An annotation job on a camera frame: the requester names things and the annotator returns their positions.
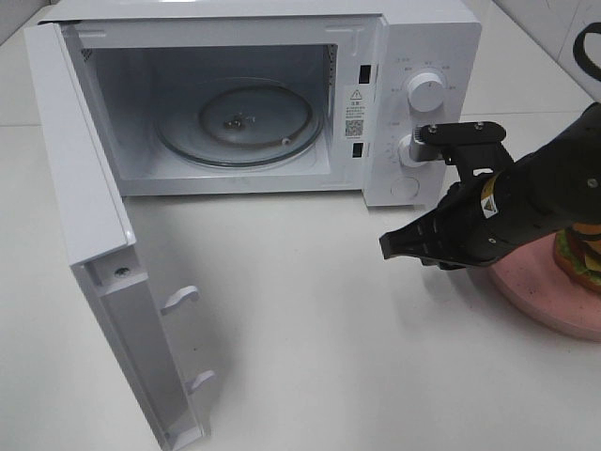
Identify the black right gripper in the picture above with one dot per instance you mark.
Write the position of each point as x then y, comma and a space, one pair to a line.
491, 221

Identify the pink speckled plate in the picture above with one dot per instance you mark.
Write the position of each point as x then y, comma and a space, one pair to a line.
532, 281

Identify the burger with cheese and lettuce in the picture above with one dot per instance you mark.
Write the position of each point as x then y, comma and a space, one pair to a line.
577, 252

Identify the white microwave door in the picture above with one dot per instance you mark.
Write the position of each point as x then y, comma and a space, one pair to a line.
102, 251

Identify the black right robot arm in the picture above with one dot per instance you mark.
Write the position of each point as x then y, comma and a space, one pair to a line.
565, 173

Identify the lower white microwave knob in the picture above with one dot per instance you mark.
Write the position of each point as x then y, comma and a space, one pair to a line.
414, 153

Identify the white microwave knob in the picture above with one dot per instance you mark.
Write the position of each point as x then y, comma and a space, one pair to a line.
425, 91
414, 153

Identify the upper white microwave knob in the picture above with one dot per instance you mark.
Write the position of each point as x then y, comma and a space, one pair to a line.
425, 91

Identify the glass microwave turntable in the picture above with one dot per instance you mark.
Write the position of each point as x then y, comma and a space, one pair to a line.
240, 122

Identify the white microwave oven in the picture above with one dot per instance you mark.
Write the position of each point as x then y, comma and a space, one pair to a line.
356, 55

